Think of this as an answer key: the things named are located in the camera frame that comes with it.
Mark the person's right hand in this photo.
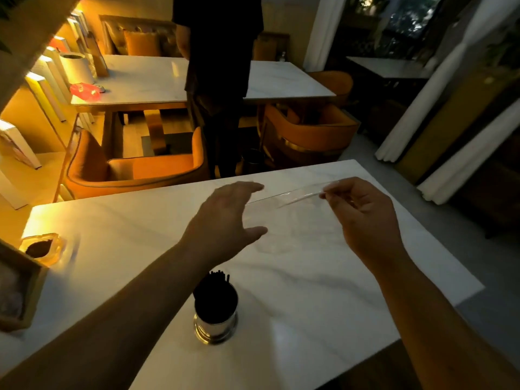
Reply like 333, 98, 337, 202
319, 176, 408, 275

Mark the person's left hand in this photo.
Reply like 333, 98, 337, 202
179, 180, 269, 269

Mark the clear glass plate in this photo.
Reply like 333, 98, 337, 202
244, 180, 348, 256

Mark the person's right forearm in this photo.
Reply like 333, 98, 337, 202
371, 249, 520, 390

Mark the person's left forearm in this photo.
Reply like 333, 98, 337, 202
0, 241, 222, 390

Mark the black waste bin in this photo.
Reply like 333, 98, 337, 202
243, 148, 267, 176

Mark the bundle of black sticks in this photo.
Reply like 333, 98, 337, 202
193, 270, 239, 324

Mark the orange armchair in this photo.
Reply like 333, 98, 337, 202
54, 126, 210, 202
307, 70, 354, 108
259, 102, 361, 170

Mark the shiny metal cup holder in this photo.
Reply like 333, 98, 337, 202
193, 288, 239, 345

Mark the white curtain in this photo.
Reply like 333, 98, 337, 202
375, 0, 520, 163
417, 98, 520, 206
302, 0, 349, 73

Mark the dark dining table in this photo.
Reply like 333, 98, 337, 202
346, 56, 434, 80

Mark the white marble dining table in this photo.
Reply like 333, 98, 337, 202
71, 54, 336, 160

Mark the amber glass ashtray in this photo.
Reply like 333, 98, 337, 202
18, 233, 66, 268

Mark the orange cushion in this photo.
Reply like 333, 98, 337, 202
123, 31, 163, 57

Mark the red glass ashtray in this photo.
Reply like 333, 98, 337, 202
69, 83, 102, 103

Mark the wooden tissue box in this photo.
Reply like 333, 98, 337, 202
0, 239, 50, 333

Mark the white paper roll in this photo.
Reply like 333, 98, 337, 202
59, 52, 96, 85

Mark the white book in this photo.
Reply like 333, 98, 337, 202
0, 119, 42, 170

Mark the row of white books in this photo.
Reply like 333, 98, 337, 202
24, 9, 110, 123

